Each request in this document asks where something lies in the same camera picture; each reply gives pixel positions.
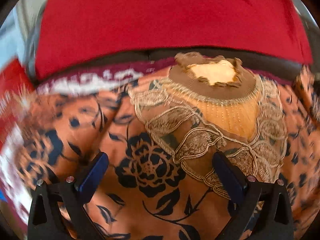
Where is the dark leather sofa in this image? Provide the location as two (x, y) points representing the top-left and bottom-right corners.
(78, 47), (302, 81)

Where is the red gift box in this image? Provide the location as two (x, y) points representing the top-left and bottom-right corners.
(1, 58), (34, 145)

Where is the orange black floral garment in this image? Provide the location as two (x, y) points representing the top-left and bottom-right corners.
(15, 51), (320, 240)

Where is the floral plush blanket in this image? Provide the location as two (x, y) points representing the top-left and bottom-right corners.
(0, 57), (320, 230)

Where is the red blanket on sofa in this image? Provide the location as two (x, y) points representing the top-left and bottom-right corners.
(35, 0), (312, 79)

